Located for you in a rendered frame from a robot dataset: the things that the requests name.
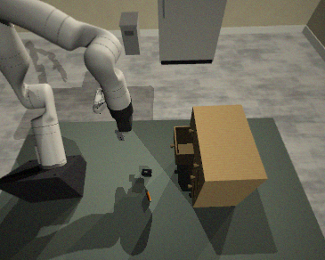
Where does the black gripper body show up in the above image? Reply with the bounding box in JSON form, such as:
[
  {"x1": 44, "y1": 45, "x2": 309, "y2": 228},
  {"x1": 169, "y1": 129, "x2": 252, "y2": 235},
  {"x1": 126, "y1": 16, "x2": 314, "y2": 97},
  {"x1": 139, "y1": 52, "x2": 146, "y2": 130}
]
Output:
[{"x1": 93, "y1": 88, "x2": 134, "y2": 132}]

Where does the black 9v battery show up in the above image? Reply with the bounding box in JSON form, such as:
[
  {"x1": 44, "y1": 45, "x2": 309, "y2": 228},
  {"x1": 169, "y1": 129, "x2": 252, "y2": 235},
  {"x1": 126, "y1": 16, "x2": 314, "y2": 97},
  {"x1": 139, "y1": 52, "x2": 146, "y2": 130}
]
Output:
[{"x1": 142, "y1": 169, "x2": 152, "y2": 176}]

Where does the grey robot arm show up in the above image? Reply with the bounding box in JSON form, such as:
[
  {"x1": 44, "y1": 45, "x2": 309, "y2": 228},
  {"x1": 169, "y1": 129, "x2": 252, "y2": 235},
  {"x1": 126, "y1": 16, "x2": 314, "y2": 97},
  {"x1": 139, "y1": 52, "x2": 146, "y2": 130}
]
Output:
[{"x1": 0, "y1": 0, "x2": 127, "y2": 169}]

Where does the small wooden chest of drawers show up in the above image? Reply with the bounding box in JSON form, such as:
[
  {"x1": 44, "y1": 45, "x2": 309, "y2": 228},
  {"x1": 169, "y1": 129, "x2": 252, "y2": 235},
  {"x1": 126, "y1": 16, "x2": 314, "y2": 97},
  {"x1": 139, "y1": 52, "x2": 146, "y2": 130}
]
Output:
[{"x1": 192, "y1": 104, "x2": 268, "y2": 207}]

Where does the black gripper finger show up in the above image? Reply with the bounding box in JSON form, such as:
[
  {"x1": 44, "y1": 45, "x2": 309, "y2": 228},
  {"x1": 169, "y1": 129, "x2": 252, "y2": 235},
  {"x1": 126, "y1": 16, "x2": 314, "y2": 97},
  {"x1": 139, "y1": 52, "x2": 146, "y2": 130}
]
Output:
[{"x1": 115, "y1": 130, "x2": 128, "y2": 141}]

